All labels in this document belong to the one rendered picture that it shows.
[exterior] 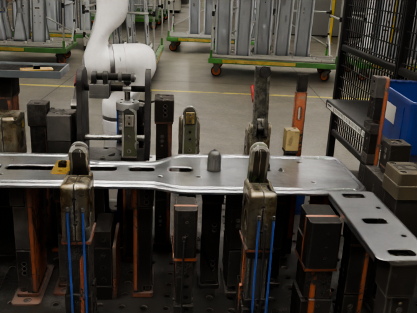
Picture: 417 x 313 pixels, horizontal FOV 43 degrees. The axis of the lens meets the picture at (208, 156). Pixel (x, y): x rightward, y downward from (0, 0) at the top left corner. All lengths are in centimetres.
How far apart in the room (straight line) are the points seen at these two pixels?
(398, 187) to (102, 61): 97
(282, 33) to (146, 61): 674
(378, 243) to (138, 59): 101
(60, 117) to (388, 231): 81
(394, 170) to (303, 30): 732
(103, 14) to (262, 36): 673
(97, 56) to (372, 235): 104
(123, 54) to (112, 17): 12
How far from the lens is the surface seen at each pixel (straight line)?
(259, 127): 135
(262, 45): 838
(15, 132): 136
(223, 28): 813
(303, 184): 118
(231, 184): 115
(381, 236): 100
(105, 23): 172
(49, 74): 146
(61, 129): 138
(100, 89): 134
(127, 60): 170
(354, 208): 109
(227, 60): 792
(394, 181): 117
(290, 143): 135
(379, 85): 141
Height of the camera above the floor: 142
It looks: 19 degrees down
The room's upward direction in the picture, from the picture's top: 3 degrees clockwise
